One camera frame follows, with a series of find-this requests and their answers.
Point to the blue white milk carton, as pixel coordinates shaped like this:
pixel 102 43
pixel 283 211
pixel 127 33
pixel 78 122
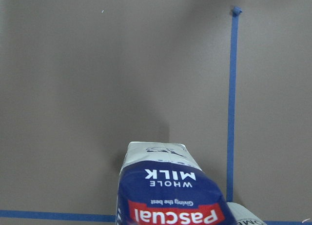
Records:
pixel 161 184

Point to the white ceramic mug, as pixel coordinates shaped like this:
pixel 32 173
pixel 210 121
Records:
pixel 243 216

